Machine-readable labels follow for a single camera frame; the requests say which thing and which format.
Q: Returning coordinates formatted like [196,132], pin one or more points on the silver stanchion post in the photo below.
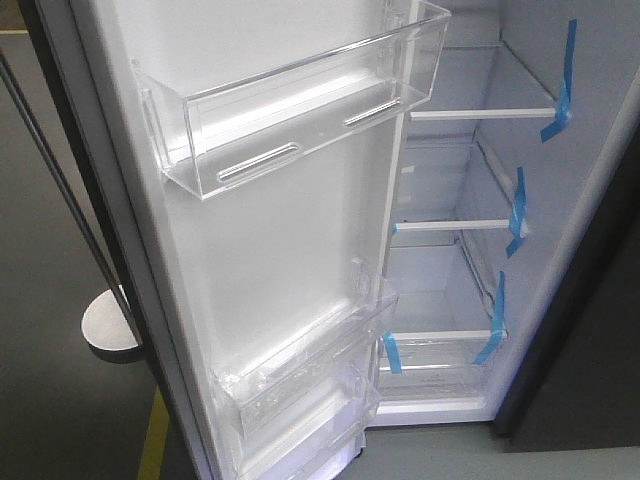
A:
[107,325]

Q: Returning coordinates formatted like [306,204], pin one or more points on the glass fridge shelf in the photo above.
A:
[438,294]
[485,82]
[452,187]

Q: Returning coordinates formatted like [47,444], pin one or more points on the white fridge door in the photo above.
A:
[218,283]

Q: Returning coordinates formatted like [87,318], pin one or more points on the blue tape right lower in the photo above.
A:
[497,324]

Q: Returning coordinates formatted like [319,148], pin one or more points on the yellow floor tape line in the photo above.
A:
[152,455]

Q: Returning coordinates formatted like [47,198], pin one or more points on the blue tape right middle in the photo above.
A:
[517,221]

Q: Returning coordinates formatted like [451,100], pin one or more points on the clear top door bin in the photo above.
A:
[263,92]

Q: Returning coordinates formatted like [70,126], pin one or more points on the blue tape left lower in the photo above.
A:
[392,351]

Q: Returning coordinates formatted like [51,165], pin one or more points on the clear upper door bin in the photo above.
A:
[254,398]

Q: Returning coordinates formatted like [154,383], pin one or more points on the blue tape right upper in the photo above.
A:
[563,105]

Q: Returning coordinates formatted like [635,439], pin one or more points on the clear crisper drawer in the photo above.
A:
[435,368]

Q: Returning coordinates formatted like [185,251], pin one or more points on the clear lower door bin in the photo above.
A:
[298,441]

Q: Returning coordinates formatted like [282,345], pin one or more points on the blue tape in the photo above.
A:
[497,324]
[517,221]
[392,351]
[563,105]

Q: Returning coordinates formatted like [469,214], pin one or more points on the glass fridge shelf lower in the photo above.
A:
[438,294]

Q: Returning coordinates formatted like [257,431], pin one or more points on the clear door bin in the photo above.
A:
[263,92]
[298,441]
[254,398]

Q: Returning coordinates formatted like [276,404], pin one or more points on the dark grey open fridge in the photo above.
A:
[565,177]

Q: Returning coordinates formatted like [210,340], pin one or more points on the glass fridge shelf middle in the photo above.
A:
[452,187]

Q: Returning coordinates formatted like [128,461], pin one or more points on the glass fridge shelf upper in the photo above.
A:
[485,82]

